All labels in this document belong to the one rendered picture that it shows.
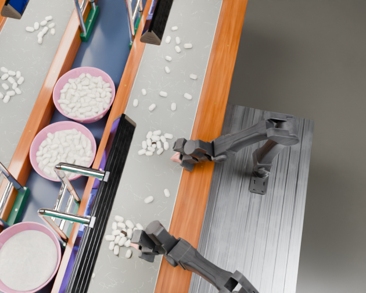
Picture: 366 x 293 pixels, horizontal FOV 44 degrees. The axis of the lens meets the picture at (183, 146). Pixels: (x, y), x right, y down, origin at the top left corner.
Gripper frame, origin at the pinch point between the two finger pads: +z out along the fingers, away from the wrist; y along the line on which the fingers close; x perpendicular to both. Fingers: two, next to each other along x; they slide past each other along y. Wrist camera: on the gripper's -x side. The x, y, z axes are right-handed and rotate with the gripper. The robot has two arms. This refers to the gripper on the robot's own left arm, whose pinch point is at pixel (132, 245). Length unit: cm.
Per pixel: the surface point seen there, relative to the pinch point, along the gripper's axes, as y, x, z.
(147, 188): -24.8, 4.8, 5.9
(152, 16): -79, -30, -11
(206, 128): -55, 14, -9
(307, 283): -17, 116, -10
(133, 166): -32.5, -0.2, 11.6
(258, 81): -136, 88, 22
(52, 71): -68, -32, 45
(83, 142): -38, -15, 29
